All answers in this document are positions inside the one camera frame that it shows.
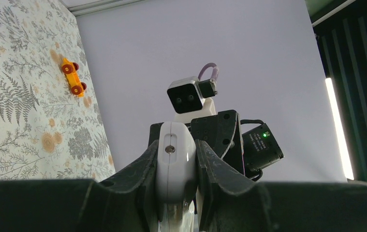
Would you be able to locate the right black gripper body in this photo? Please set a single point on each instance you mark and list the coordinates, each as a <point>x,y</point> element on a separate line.
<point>205,146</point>

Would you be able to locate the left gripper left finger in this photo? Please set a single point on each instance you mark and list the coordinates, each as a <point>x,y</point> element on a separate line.
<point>124,202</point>

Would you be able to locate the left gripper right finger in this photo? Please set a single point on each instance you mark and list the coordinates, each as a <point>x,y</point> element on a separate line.
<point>230,202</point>

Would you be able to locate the floral patterned mat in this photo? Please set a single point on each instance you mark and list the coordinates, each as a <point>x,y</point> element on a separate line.
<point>46,132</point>

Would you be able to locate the orange toy car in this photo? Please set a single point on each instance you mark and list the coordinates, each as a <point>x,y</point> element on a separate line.
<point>70,70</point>

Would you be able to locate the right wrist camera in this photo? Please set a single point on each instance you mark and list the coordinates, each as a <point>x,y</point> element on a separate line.
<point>192,98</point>

